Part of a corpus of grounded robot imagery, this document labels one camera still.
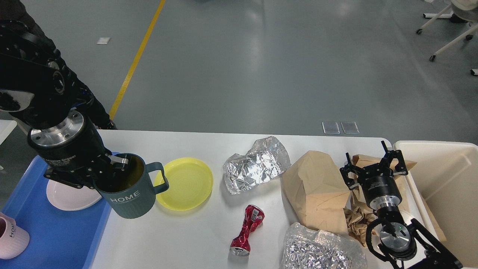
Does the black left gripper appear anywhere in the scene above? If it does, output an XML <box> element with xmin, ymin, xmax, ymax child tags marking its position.
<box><xmin>27</xmin><ymin>110</ymin><xmax>130</xmax><ymax>189</ymax></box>

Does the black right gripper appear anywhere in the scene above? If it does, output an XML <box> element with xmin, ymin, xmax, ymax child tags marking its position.
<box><xmin>339</xmin><ymin>140</ymin><xmax>408</xmax><ymax>210</ymax></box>

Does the teal HOME mug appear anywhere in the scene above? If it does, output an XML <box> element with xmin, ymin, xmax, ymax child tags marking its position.
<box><xmin>94</xmin><ymin>153</ymin><xmax>169</xmax><ymax>219</ymax></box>

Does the yellow plastic plate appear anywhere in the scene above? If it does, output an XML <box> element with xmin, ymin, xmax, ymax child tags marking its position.
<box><xmin>156</xmin><ymin>157</ymin><xmax>214</xmax><ymax>211</ymax></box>

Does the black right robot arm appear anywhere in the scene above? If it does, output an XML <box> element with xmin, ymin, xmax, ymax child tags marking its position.
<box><xmin>340</xmin><ymin>141</ymin><xmax>463</xmax><ymax>269</ymax></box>

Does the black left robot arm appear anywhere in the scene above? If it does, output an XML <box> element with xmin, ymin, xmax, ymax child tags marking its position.
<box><xmin>1</xmin><ymin>20</ymin><xmax>131</xmax><ymax>189</ymax></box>

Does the brown paper bag right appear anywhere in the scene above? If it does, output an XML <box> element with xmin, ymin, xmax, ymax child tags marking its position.
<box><xmin>349</xmin><ymin>154</ymin><xmax>447</xmax><ymax>243</ymax></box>

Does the pink plate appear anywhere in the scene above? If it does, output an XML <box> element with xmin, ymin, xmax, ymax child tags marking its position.
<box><xmin>46</xmin><ymin>180</ymin><xmax>102</xmax><ymax>211</ymax></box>

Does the crumpled brown paper ball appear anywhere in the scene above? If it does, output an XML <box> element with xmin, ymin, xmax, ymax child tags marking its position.
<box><xmin>343</xmin><ymin>206</ymin><xmax>377</xmax><ymax>248</ymax></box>

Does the large brown paper bag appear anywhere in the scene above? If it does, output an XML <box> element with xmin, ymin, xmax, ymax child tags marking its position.
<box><xmin>282</xmin><ymin>151</ymin><xmax>350</xmax><ymax>235</ymax></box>

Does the beige plastic bin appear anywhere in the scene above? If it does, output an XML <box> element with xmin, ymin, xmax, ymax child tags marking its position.
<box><xmin>393</xmin><ymin>140</ymin><xmax>478</xmax><ymax>268</ymax></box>

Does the blue plastic tray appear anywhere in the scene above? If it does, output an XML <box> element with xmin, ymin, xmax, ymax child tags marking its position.
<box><xmin>0</xmin><ymin>156</ymin><xmax>111</xmax><ymax>269</ymax></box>

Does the crumpled foil sheet lower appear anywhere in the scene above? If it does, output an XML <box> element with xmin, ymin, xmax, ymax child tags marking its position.
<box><xmin>280</xmin><ymin>222</ymin><xmax>367</xmax><ymax>269</ymax></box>

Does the crumpled foil sheet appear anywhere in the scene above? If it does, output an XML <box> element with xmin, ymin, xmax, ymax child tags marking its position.
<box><xmin>223</xmin><ymin>136</ymin><xmax>291</xmax><ymax>195</ymax></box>
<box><xmin>280</xmin><ymin>222</ymin><xmax>367</xmax><ymax>269</ymax></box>

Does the crumpled foil sheet upper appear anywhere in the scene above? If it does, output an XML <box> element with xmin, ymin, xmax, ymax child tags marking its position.
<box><xmin>223</xmin><ymin>136</ymin><xmax>291</xmax><ymax>195</ymax></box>

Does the pink HOME mug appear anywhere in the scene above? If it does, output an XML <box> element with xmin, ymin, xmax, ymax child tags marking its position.
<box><xmin>0</xmin><ymin>213</ymin><xmax>30</xmax><ymax>259</ymax></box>

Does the crushed red can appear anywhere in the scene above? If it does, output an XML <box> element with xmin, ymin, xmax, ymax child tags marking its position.
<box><xmin>229</xmin><ymin>204</ymin><xmax>265</xmax><ymax>257</ymax></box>

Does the person in black clothes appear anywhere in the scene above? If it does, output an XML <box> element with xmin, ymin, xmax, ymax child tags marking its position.
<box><xmin>0</xmin><ymin>0</ymin><xmax>117</xmax><ymax>130</ymax></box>

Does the white chair base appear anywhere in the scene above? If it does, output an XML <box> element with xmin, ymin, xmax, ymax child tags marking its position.
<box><xmin>415</xmin><ymin>0</ymin><xmax>477</xmax><ymax>63</ymax></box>

